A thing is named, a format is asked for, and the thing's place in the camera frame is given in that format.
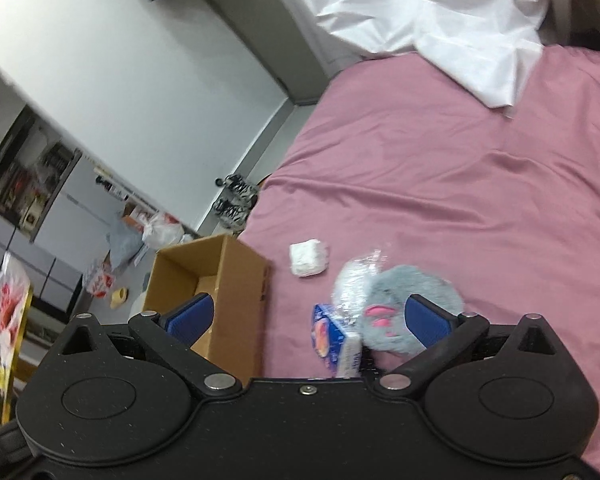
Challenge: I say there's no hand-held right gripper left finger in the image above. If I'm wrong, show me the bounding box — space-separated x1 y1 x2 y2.
55 293 243 397

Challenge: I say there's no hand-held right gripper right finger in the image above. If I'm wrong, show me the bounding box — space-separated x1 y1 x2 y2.
380 293 564 399

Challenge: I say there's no grey fluffy plush toy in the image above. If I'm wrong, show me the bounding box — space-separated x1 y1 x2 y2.
355 265 465 359

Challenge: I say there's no brown cardboard box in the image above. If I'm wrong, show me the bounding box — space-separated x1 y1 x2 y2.
143 234 272 382

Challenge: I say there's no clear plastic bag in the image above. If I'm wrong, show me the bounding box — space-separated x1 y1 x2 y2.
332 249 390 322

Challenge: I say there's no blue planet book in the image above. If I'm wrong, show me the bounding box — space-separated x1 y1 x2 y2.
312 303 364 377

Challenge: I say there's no grey plastic bag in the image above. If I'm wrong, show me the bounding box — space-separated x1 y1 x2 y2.
107 220 147 267

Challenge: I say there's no grey sneaker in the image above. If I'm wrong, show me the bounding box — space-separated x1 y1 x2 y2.
213 199 254 234
223 174 261 202

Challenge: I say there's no orange carton box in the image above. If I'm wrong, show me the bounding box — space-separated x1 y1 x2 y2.
122 203 152 232

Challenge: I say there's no pink bed sheet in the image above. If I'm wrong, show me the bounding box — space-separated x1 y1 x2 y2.
240 45 600 480

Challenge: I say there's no red and white plastic bag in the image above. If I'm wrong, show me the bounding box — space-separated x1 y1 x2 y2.
0 252 32 376

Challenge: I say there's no open cabinet shelf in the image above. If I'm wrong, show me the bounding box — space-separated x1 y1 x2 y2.
0 105 82 243

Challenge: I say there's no grey door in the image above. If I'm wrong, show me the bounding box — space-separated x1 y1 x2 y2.
194 0 332 107

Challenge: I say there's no white sheet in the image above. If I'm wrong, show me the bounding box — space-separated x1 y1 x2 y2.
257 0 554 110

